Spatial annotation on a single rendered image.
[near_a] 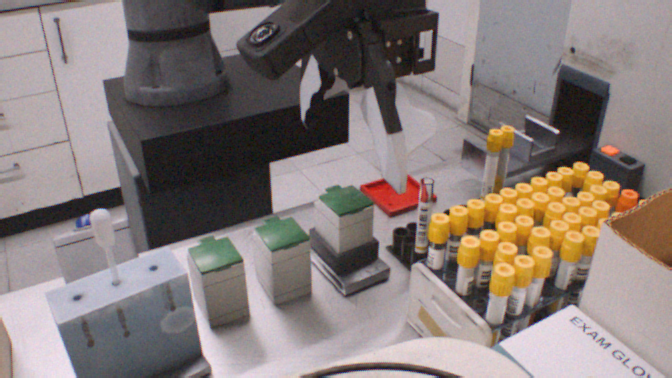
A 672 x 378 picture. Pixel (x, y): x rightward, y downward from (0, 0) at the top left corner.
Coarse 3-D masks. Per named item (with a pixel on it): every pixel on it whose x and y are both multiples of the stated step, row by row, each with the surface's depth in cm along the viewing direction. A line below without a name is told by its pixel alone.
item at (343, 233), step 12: (324, 204) 56; (324, 216) 56; (336, 216) 54; (348, 216) 54; (360, 216) 55; (372, 216) 56; (324, 228) 57; (336, 228) 55; (348, 228) 55; (360, 228) 56; (372, 228) 57; (336, 240) 56; (348, 240) 56; (360, 240) 57; (372, 240) 58; (336, 252) 56
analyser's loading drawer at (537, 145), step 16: (528, 128) 75; (544, 128) 73; (560, 128) 79; (576, 128) 79; (464, 144) 72; (528, 144) 70; (544, 144) 73; (560, 144) 75; (576, 144) 75; (592, 144) 75; (464, 160) 73; (480, 160) 70; (512, 160) 71; (528, 160) 70; (544, 160) 71; (560, 160) 74; (480, 176) 71
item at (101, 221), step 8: (96, 216) 39; (104, 216) 39; (96, 224) 39; (104, 224) 39; (96, 232) 39; (104, 232) 39; (112, 232) 40; (96, 240) 40; (104, 240) 40; (112, 240) 40
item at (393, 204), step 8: (408, 176) 74; (368, 184) 72; (376, 184) 73; (384, 184) 73; (408, 184) 73; (416, 184) 73; (368, 192) 71; (376, 192) 72; (384, 192) 72; (392, 192) 72; (408, 192) 72; (416, 192) 72; (376, 200) 69; (384, 200) 70; (392, 200) 70; (400, 200) 70; (408, 200) 70; (416, 200) 70; (384, 208) 68; (392, 208) 68; (400, 208) 68; (408, 208) 68; (392, 216) 68
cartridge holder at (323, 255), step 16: (320, 240) 58; (320, 256) 59; (336, 256) 56; (352, 256) 57; (368, 256) 58; (336, 272) 57; (352, 272) 57; (368, 272) 57; (384, 272) 57; (352, 288) 56
